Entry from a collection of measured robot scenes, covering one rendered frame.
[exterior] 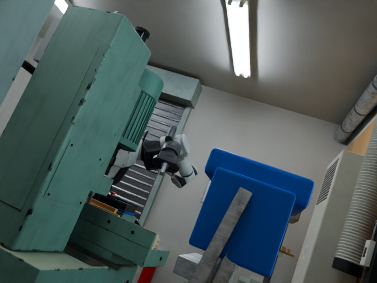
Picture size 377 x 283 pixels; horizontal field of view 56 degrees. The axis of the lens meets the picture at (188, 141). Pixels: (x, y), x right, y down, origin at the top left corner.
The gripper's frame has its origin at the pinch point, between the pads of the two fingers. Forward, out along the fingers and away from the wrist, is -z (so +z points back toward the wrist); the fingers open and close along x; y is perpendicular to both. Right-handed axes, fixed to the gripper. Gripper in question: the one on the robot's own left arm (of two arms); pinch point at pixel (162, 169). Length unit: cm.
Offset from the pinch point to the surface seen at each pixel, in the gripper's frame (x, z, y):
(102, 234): 11.6, -36.4, -7.1
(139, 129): 12.9, -4.7, 18.2
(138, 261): -3.3, -43.3, -5.5
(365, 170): -109, 64, -2
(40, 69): 43, -26, 41
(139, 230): -0.2, -35.9, 0.2
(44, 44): 48, -15, 44
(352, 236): -108, 34, -28
